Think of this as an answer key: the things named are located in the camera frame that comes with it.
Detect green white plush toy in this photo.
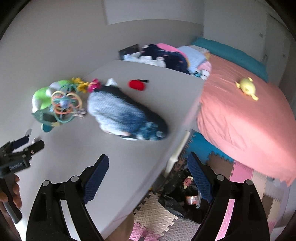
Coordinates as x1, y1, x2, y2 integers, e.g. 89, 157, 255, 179
32, 80, 72, 133

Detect colourful ring rattle toy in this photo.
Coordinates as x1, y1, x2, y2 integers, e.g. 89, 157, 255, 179
51, 84, 87, 123

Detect blue knitted cloth bundle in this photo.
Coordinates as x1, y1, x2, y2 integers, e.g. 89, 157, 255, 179
87, 78, 169, 141

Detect yellow giraffe teether toy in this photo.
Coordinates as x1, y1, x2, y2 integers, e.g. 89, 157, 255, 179
71, 77, 90, 93

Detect pink yellow small toy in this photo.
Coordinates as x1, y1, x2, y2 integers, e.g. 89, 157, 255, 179
87, 79, 101, 93

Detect red plush ball toy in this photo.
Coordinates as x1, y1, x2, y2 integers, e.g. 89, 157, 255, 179
128, 79, 149, 91

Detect black trash bag bin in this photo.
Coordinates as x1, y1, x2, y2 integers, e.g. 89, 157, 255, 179
158, 162, 209, 224

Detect person's left hand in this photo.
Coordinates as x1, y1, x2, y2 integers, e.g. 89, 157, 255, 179
0, 174, 22, 209

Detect pink bed mattress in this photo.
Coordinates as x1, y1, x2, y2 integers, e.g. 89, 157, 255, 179
197, 55, 295, 185

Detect yellow duck plush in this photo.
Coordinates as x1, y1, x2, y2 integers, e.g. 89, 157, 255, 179
235, 77, 259, 101

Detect pink white folded clothes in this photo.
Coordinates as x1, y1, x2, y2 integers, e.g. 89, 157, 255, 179
192, 61, 212, 80

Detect navy patterned garment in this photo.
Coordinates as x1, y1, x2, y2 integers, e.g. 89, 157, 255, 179
140, 44, 190, 74

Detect light blue folded blanket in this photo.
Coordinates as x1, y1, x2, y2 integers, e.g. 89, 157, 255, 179
177, 46, 209, 72

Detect teal pillow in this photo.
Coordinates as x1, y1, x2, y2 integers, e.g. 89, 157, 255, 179
192, 37, 268, 83

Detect white crumpled cloth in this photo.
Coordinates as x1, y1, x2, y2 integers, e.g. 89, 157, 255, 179
123, 52, 166, 68

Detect black picture frame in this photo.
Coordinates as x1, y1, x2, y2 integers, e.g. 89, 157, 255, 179
118, 44, 139, 60

